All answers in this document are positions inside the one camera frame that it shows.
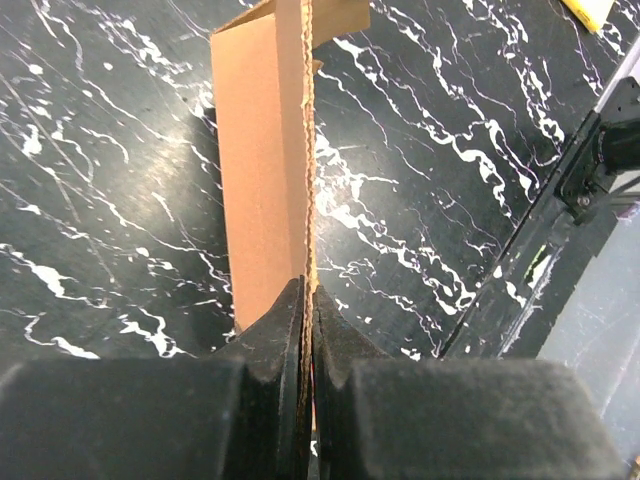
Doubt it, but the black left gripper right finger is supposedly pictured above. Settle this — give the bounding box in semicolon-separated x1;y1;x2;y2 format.
313;288;625;479

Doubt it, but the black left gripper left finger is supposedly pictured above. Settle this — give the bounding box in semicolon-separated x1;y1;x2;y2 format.
1;278;306;479

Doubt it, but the cardboard box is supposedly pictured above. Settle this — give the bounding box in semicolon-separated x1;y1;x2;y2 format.
210;1;370;416

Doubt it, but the yellow booklet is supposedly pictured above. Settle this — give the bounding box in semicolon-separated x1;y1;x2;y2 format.
562;0;615;33

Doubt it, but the black base frame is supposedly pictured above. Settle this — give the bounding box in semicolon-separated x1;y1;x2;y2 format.
441;75;639;359

